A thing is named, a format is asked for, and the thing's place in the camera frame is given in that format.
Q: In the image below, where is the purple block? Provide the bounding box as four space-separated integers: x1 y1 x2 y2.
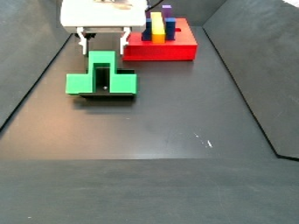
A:
162 4 173 18

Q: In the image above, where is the yellow block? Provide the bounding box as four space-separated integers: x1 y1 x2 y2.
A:
151 12 166 44

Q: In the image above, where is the red base board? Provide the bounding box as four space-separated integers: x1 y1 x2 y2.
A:
123 17 198 61

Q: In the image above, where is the dark blue block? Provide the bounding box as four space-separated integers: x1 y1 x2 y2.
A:
165 17 175 40
142 18 153 41

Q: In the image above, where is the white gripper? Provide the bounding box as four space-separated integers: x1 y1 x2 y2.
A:
61 0 147 55

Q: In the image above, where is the green stepped block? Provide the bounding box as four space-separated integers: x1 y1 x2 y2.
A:
66 51 138 96

